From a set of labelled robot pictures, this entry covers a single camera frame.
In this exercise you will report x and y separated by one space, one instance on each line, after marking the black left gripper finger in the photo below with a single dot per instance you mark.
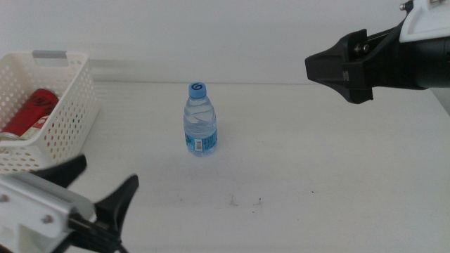
116 204
65 172

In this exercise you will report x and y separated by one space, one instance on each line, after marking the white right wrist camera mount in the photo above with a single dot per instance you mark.
429 21

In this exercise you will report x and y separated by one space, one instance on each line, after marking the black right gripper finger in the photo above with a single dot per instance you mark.
358 84
330 65

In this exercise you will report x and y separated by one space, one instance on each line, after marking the clear water bottle blue cap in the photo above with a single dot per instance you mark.
200 123

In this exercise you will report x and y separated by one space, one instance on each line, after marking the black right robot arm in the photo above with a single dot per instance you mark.
436 65

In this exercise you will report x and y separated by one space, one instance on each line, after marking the white perforated plastic basket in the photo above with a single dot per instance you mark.
67 130

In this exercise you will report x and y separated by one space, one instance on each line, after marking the red drink can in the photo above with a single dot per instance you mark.
31 110

